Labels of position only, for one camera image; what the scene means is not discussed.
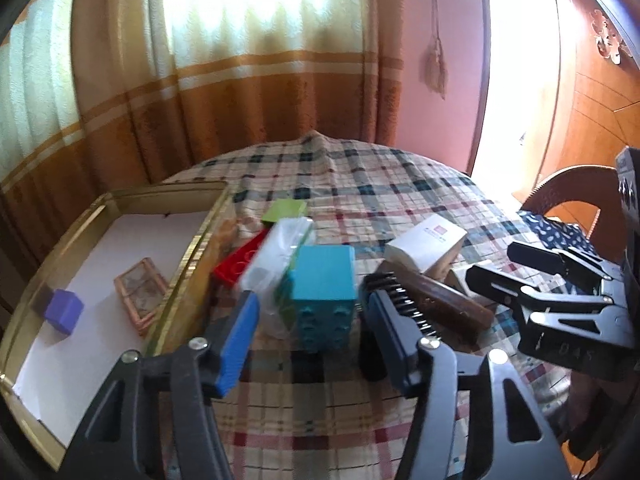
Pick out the beige wooden block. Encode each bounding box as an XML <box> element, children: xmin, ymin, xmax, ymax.
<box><xmin>447</xmin><ymin>262</ymin><xmax>496</xmax><ymax>306</ymax></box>

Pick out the hanging tassel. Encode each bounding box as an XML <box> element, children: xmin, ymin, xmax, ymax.
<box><xmin>425</xmin><ymin>0</ymin><xmax>448</xmax><ymax>98</ymax></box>

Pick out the gold-rimmed tray box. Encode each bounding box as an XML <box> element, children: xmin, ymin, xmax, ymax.
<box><xmin>0</xmin><ymin>180</ymin><xmax>236</xmax><ymax>466</ymax></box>

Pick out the red building block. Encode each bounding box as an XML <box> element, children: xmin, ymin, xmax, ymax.
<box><xmin>211</xmin><ymin>230</ymin><xmax>271</xmax><ymax>288</ymax></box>

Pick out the green block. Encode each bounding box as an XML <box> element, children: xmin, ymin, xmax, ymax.
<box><xmin>261</xmin><ymin>199</ymin><xmax>308</xmax><ymax>228</ymax></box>

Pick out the orange and cream curtain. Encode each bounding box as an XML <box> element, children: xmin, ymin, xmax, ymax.
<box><xmin>0</xmin><ymin>0</ymin><xmax>406</xmax><ymax>266</ymax></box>

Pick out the white door ornament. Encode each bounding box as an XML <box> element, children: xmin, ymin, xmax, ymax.
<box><xmin>590</xmin><ymin>7</ymin><xmax>633</xmax><ymax>66</ymax></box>

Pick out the brown wooden chair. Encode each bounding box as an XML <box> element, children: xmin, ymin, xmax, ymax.
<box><xmin>520</xmin><ymin>164</ymin><xmax>626</xmax><ymax>251</ymax></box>

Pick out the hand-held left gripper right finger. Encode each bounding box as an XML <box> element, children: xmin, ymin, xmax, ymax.
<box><xmin>365</xmin><ymin>290</ymin><xmax>573</xmax><ymax>480</ymax></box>

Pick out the clear plastic tissue packet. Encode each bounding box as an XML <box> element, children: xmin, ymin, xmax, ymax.
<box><xmin>239</xmin><ymin>217</ymin><xmax>316</xmax><ymax>338</ymax></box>

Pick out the black toothed comb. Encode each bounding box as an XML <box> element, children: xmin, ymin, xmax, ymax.
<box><xmin>359</xmin><ymin>272</ymin><xmax>443</xmax><ymax>381</ymax></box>

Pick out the blue patterned cushion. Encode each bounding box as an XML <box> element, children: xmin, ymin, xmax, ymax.
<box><xmin>517</xmin><ymin>210</ymin><xmax>608</xmax><ymax>281</ymax></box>

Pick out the purple block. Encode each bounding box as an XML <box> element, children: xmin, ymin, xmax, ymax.
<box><xmin>44</xmin><ymin>289</ymin><xmax>85</xmax><ymax>335</ymax></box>

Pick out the teal toy brick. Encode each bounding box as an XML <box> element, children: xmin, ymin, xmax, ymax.
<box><xmin>280</xmin><ymin>245</ymin><xmax>357</xmax><ymax>353</ymax></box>

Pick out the orange wooden door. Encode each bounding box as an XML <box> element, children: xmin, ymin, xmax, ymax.
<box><xmin>542</xmin><ymin>0</ymin><xmax>640</xmax><ymax>191</ymax></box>

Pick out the white box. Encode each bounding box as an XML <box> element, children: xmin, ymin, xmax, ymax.
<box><xmin>384</xmin><ymin>213</ymin><xmax>468</xmax><ymax>281</ymax></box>

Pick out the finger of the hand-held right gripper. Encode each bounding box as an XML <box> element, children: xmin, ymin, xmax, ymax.
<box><xmin>465</xmin><ymin>264</ymin><xmax>615</xmax><ymax>322</ymax></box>
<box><xmin>507</xmin><ymin>241</ymin><xmax>621</xmax><ymax>281</ymax></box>

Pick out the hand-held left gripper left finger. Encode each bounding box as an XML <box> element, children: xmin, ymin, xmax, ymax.
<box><xmin>60</xmin><ymin>290</ymin><xmax>261</xmax><ymax>480</ymax></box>

